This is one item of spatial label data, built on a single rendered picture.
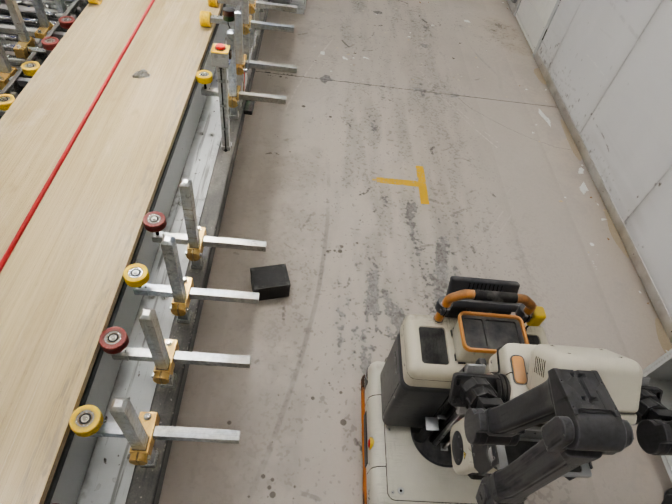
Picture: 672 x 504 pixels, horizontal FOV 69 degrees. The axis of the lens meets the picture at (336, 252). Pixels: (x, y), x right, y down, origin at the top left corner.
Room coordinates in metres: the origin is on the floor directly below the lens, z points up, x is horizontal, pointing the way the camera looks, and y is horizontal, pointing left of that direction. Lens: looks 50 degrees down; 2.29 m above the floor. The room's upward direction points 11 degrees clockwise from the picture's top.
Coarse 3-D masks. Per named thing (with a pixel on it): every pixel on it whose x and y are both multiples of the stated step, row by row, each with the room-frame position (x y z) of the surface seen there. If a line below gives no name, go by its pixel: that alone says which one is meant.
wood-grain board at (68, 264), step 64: (128, 0) 2.75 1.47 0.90; (192, 0) 2.90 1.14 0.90; (64, 64) 2.01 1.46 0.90; (128, 64) 2.11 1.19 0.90; (192, 64) 2.22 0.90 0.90; (0, 128) 1.48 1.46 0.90; (64, 128) 1.56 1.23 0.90; (128, 128) 1.64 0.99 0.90; (0, 192) 1.15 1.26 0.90; (64, 192) 1.21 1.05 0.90; (128, 192) 1.27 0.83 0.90; (0, 256) 0.87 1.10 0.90; (64, 256) 0.92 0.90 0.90; (128, 256) 0.97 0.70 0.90; (0, 320) 0.65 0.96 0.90; (64, 320) 0.69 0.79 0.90; (0, 384) 0.46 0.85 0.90; (64, 384) 0.50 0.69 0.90; (0, 448) 0.30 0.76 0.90
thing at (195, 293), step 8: (136, 288) 0.90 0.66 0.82; (144, 288) 0.91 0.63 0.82; (152, 288) 0.91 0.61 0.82; (160, 288) 0.92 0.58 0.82; (168, 288) 0.93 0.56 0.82; (192, 288) 0.94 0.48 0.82; (200, 288) 0.95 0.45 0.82; (168, 296) 0.91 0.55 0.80; (192, 296) 0.92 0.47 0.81; (200, 296) 0.92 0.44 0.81; (208, 296) 0.93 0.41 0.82; (216, 296) 0.93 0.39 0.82; (224, 296) 0.94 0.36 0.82; (232, 296) 0.94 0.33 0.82; (240, 296) 0.95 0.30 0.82; (248, 296) 0.96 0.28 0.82; (256, 296) 0.96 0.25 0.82
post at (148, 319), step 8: (144, 312) 0.64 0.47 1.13; (152, 312) 0.65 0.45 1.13; (144, 320) 0.63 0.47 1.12; (152, 320) 0.63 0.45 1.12; (144, 328) 0.62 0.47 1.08; (152, 328) 0.63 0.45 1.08; (160, 328) 0.66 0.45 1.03; (152, 336) 0.63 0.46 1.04; (160, 336) 0.65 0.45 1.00; (152, 344) 0.63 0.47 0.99; (160, 344) 0.63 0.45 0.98; (152, 352) 0.62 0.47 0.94; (160, 352) 0.63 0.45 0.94; (160, 360) 0.63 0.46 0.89; (168, 360) 0.65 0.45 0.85; (160, 368) 0.63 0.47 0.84; (168, 384) 0.63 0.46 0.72
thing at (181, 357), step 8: (120, 352) 0.66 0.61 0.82; (128, 352) 0.66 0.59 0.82; (136, 352) 0.67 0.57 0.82; (144, 352) 0.67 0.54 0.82; (176, 352) 0.70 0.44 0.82; (184, 352) 0.70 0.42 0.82; (192, 352) 0.71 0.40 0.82; (128, 360) 0.65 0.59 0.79; (136, 360) 0.66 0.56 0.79; (144, 360) 0.66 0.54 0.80; (152, 360) 0.66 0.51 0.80; (176, 360) 0.67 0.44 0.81; (184, 360) 0.68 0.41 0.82; (192, 360) 0.68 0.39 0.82; (200, 360) 0.68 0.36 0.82; (208, 360) 0.69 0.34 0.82; (216, 360) 0.69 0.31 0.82; (224, 360) 0.70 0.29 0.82; (232, 360) 0.71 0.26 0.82; (240, 360) 0.71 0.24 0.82; (248, 360) 0.72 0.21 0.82
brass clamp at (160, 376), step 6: (174, 342) 0.72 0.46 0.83; (168, 348) 0.70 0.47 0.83; (174, 348) 0.70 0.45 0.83; (168, 354) 0.68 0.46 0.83; (174, 354) 0.69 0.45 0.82; (168, 366) 0.64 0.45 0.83; (174, 366) 0.66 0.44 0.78; (156, 372) 0.61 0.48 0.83; (162, 372) 0.62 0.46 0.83; (168, 372) 0.62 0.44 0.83; (156, 378) 0.60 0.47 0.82; (162, 378) 0.60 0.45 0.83; (168, 378) 0.61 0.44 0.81
